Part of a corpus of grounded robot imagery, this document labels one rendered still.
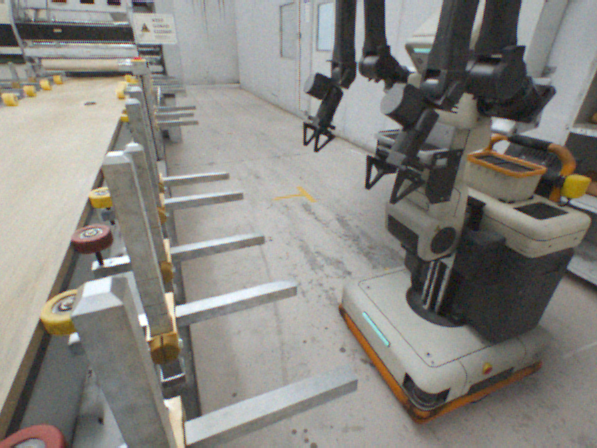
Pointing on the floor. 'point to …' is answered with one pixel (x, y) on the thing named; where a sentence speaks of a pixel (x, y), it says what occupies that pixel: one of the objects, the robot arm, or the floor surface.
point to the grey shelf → (594, 248)
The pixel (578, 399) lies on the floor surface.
